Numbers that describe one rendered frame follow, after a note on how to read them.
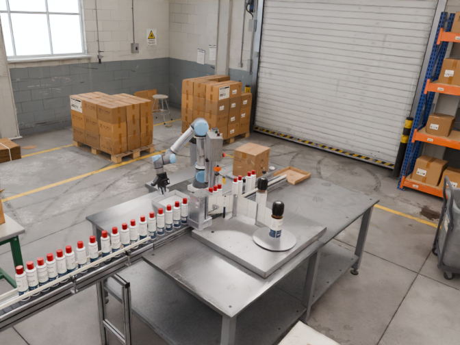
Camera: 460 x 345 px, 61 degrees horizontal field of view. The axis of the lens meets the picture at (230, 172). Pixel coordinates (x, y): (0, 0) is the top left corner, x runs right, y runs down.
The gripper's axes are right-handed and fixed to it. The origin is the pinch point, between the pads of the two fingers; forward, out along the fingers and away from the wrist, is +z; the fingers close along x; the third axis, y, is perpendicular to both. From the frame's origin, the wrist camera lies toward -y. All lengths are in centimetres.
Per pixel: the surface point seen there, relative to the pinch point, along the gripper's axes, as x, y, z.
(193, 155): 147, 201, 9
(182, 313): -36, -41, 80
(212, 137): -61, 7, -44
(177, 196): -3.4, 12.2, 4.4
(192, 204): -57, -25, -3
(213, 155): -58, 7, -31
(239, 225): -75, 1, 23
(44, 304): -37, -133, 15
